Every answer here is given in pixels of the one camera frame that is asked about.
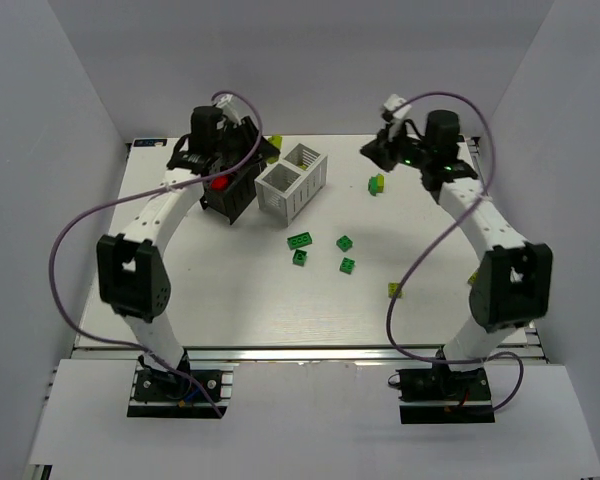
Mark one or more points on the wrist white camera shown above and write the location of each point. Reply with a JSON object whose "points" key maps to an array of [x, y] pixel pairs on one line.
{"points": [[394, 106], [226, 103]]}

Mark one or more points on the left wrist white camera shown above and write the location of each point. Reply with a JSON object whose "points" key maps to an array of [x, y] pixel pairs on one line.
{"points": [[226, 103]]}

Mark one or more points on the green upturned square lego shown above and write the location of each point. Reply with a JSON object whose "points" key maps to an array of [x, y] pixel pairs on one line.
{"points": [[299, 257]]}

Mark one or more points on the green square lego lower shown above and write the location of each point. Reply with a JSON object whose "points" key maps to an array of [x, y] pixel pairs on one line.
{"points": [[347, 265]]}

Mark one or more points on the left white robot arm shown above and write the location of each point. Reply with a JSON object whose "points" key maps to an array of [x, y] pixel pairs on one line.
{"points": [[132, 277]]}

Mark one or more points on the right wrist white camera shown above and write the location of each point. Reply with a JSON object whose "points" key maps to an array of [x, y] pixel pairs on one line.
{"points": [[394, 106]]}

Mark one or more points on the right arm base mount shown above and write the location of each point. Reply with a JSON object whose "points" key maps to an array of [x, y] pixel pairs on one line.
{"points": [[438, 395]]}

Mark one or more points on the left blue corner label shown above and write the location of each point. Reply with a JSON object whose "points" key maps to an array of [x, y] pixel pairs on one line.
{"points": [[149, 142]]}

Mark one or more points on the red curved lego brick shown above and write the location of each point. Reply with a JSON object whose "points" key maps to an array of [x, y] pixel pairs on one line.
{"points": [[220, 183]]}

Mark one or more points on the black slotted container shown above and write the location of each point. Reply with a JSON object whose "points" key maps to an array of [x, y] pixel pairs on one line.
{"points": [[232, 202]]}

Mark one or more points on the white slotted container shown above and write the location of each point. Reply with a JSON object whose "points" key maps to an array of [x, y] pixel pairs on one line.
{"points": [[283, 189]]}

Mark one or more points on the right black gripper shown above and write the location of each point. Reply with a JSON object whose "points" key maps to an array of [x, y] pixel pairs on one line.
{"points": [[383, 151]]}

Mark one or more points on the green square lego upper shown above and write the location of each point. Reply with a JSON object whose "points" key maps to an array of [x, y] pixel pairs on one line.
{"points": [[344, 243]]}

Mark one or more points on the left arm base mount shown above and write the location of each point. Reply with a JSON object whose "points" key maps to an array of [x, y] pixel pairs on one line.
{"points": [[162, 395]]}

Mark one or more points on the green long lego brick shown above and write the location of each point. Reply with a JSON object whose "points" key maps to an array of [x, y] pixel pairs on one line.
{"points": [[299, 241]]}

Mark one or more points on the lime square lego brick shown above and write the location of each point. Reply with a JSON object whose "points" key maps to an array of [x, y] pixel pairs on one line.
{"points": [[395, 290]]}

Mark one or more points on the lime and green lego stack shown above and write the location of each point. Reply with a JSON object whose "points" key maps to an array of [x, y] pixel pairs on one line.
{"points": [[276, 141]]}

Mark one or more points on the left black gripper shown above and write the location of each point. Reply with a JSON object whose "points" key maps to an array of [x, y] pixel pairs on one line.
{"points": [[250, 145]]}

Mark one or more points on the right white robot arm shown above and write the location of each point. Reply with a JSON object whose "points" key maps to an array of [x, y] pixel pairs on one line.
{"points": [[512, 284]]}

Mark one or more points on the aluminium table front rail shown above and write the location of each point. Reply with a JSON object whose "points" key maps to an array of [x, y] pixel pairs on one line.
{"points": [[255, 354]]}

